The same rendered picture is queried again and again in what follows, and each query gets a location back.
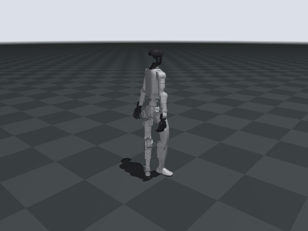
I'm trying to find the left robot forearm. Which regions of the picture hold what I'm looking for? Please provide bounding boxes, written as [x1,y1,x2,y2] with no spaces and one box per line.
[138,89,146,106]

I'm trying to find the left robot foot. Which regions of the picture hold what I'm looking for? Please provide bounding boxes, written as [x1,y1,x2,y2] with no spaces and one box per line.
[143,166,151,176]

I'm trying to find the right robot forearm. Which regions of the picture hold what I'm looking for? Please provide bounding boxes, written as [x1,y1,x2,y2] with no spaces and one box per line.
[159,93,167,118]

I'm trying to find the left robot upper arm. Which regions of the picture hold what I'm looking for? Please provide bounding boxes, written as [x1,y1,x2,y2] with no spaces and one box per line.
[142,69,147,92]

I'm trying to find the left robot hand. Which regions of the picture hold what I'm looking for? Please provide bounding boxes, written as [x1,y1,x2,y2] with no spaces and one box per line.
[133,102,142,119]

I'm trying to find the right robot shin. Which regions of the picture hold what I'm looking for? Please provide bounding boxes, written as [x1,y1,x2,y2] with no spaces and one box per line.
[157,142,167,170]

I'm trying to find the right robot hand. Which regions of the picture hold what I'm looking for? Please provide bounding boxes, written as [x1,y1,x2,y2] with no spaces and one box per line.
[155,114,167,132]

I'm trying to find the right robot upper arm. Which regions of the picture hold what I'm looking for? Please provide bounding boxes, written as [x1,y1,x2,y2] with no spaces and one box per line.
[156,71,166,98]

